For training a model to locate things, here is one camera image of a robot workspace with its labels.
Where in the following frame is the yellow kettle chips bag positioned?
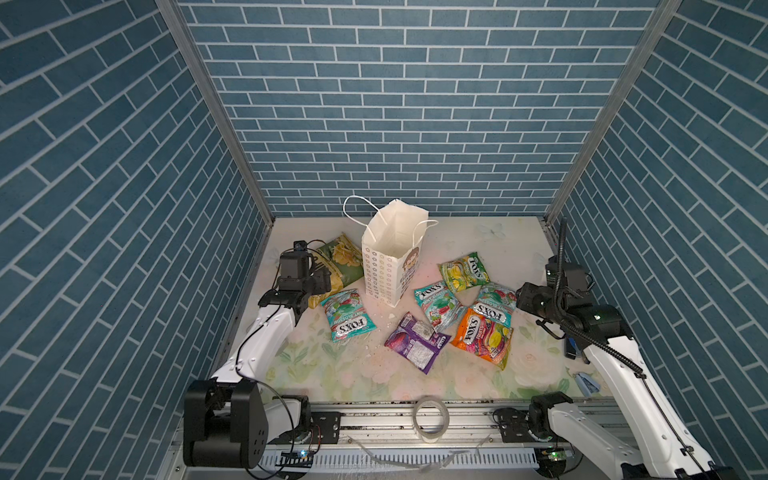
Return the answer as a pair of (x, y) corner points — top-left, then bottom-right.
(308, 233), (364, 308)

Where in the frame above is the teal Fox's mint blossom candy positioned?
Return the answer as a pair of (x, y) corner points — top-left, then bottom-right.
(472, 282), (517, 328)

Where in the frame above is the orange snack packet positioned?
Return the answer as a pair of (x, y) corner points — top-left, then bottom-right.
(451, 308), (513, 370)

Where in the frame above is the green Fox's spring tea candy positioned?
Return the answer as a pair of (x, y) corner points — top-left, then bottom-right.
(438, 252), (491, 293)

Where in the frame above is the white patterned paper bag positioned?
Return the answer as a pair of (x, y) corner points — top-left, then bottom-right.
(359, 199), (439, 307)

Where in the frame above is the teal candy bag inside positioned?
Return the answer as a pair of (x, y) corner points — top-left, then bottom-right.
(414, 281), (467, 332)

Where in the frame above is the purple snack packet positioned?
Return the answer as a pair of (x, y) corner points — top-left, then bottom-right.
(384, 312), (451, 374)

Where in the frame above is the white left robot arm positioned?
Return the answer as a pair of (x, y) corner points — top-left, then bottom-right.
(182, 241), (331, 471)

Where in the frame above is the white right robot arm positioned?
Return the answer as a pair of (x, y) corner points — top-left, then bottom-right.
(517, 253), (738, 479)

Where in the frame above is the blue black stapler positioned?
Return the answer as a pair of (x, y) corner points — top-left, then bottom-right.
(564, 337), (589, 364)

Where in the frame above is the clear tape roll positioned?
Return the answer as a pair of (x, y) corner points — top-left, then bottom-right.
(411, 396), (451, 443)

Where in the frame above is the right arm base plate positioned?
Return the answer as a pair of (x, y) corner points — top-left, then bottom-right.
(491, 407), (567, 444)

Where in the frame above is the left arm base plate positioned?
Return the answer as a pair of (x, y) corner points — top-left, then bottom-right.
(269, 411), (342, 447)

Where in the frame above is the aluminium front rail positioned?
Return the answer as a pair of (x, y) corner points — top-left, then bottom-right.
(170, 400), (667, 452)

